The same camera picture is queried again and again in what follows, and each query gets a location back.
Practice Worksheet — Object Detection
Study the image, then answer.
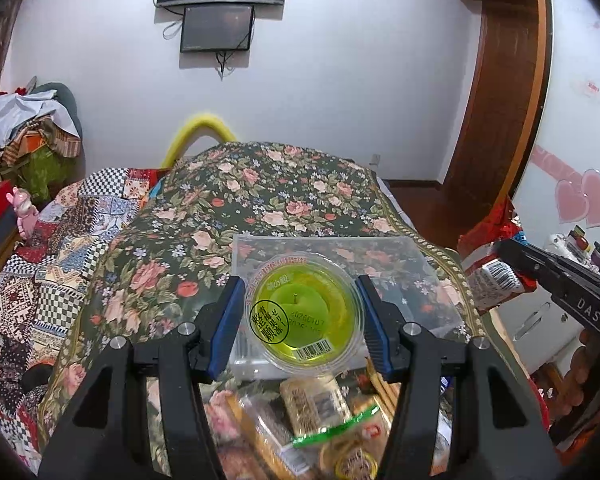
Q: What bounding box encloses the red snack bag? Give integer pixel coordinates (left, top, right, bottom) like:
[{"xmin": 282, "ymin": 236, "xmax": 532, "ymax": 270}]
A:
[{"xmin": 457, "ymin": 197, "xmax": 536, "ymax": 314}]

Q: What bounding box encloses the green-edged pastry bag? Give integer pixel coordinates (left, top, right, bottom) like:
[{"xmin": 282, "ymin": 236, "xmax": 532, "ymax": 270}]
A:
[{"xmin": 292, "ymin": 402, "xmax": 392, "ymax": 480}]

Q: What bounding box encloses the green apple jelly cup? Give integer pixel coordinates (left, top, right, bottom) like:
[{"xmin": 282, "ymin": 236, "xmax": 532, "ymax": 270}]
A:
[{"xmin": 245, "ymin": 252, "xmax": 364, "ymax": 376}]

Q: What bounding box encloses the white wardrobe with hearts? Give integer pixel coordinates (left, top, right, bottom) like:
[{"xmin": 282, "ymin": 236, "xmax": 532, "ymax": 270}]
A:
[{"xmin": 494, "ymin": 0, "xmax": 600, "ymax": 376}]

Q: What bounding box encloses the floral bed cover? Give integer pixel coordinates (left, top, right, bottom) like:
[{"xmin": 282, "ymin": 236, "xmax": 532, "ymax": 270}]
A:
[{"xmin": 41, "ymin": 143, "xmax": 482, "ymax": 479}]

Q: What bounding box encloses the long biscuit sleeve pack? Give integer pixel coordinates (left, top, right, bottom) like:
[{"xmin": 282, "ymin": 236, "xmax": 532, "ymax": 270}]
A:
[{"xmin": 227, "ymin": 393, "xmax": 321, "ymax": 479}]

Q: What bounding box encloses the clear plastic storage bin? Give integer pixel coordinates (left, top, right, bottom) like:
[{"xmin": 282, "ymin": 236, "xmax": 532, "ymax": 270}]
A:
[{"xmin": 230, "ymin": 234, "xmax": 471, "ymax": 380}]

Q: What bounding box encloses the cream wrapped cake pack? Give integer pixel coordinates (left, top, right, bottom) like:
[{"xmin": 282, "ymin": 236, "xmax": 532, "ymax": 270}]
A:
[{"xmin": 279, "ymin": 375, "xmax": 352, "ymax": 437}]

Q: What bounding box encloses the pink plush toy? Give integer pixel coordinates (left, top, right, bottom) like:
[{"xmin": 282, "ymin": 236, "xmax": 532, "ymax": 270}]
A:
[{"xmin": 6, "ymin": 186, "xmax": 38, "ymax": 240}]

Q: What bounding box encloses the pile of clothes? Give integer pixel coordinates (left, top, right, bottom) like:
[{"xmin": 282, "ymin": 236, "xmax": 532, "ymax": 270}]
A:
[{"xmin": 0, "ymin": 81, "xmax": 83, "ymax": 206}]

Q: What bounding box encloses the brown wooden door frame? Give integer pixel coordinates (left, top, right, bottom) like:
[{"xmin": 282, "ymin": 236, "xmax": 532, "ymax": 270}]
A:
[{"xmin": 426, "ymin": 0, "xmax": 556, "ymax": 252}]

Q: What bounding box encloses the yellow foam bed rail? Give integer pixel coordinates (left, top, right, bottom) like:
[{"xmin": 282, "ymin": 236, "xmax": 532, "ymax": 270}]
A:
[{"xmin": 161, "ymin": 113, "xmax": 237, "ymax": 169}]

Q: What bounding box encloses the small black wall monitor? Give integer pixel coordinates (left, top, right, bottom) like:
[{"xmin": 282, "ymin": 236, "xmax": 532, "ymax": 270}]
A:
[{"xmin": 180, "ymin": 3, "xmax": 256, "ymax": 53}]

